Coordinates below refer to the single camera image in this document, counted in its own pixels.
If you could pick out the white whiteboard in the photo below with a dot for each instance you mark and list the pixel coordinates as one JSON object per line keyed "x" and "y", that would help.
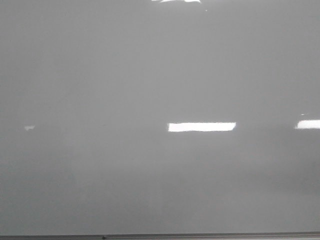
{"x": 147, "y": 117}

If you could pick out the grey whiteboard frame rail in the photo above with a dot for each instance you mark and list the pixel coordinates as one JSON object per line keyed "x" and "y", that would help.
{"x": 305, "y": 235}

